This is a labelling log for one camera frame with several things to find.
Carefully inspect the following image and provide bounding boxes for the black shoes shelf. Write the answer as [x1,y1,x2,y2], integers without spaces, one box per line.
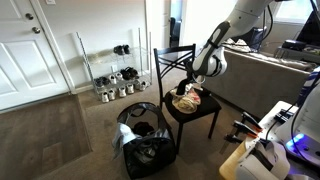
[113,45,130,55]
[120,67,138,80]

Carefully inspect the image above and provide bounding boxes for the black shoes top shelf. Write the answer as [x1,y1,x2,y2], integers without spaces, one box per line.
[113,45,130,55]

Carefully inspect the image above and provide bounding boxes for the metal wire shoe rack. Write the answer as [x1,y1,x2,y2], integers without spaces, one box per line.
[76,29,153,100]

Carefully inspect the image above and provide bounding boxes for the black metal chair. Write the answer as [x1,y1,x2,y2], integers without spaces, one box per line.
[153,44,222,152]

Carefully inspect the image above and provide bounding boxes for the black device on table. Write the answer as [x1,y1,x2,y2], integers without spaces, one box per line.
[274,109,293,124]

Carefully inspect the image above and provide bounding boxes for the white sneaker far left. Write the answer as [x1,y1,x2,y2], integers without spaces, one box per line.
[101,92,109,103]

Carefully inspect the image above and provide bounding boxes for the grey fabric sofa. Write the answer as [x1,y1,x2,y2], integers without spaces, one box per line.
[204,38,317,117]

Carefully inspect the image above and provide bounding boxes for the dark clothes inside basket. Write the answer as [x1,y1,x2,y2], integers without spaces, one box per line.
[133,122,154,136]

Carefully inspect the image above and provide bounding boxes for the black orange clamp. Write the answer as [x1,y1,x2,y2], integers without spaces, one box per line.
[224,112,263,143]

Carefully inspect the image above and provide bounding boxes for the white entry door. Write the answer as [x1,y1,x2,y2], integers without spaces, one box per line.
[0,0,69,110]

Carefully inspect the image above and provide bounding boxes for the white sneaker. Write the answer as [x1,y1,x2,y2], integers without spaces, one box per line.
[108,89,116,101]
[118,87,127,98]
[126,83,135,94]
[101,92,109,103]

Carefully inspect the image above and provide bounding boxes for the black mesh laundry basket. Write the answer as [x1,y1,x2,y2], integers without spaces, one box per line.
[117,102,176,179]

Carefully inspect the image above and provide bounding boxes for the white VR headset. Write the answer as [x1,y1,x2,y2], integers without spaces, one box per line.
[235,141,290,180]

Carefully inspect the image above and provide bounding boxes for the black sock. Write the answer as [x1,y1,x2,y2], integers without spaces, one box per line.
[176,79,189,95]

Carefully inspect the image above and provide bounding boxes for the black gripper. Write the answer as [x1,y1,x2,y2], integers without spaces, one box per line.
[185,61,205,84]

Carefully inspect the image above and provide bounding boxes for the white garment on basket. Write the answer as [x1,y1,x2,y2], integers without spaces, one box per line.
[112,123,140,158]

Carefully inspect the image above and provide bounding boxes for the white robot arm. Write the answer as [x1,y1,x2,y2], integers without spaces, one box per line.
[186,0,274,81]

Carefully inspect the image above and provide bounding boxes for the white sneaker right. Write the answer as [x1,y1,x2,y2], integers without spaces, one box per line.
[126,83,135,94]

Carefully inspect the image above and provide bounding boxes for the cream and pink clothes pile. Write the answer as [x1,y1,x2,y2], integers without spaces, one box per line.
[170,83,201,114]

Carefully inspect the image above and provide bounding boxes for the black shoes middle shelf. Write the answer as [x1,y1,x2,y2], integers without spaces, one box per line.
[120,67,138,80]

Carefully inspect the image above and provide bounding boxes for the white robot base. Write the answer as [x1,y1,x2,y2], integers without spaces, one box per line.
[275,67,320,168]

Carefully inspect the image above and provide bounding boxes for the white sneaker centre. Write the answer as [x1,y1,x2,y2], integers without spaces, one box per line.
[118,87,127,98]

